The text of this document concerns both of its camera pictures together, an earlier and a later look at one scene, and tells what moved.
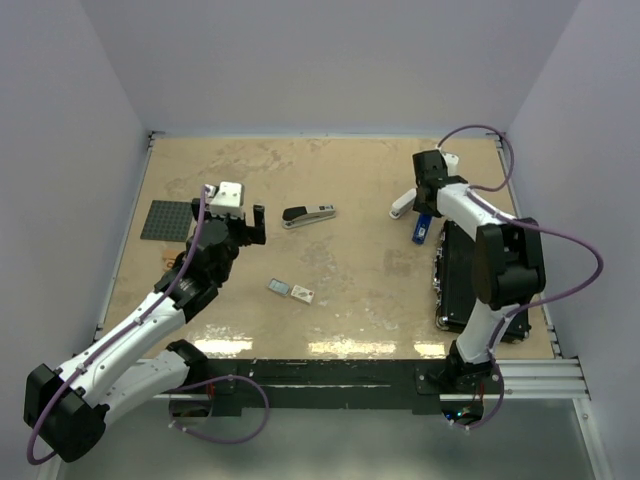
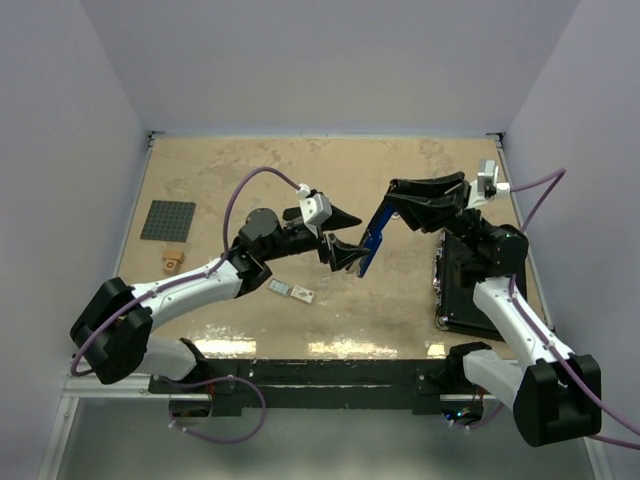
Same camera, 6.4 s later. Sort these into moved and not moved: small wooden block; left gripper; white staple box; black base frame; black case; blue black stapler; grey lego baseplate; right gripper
Moved: left gripper; blue black stapler; right gripper
Not moved: black base frame; grey lego baseplate; black case; small wooden block; white staple box
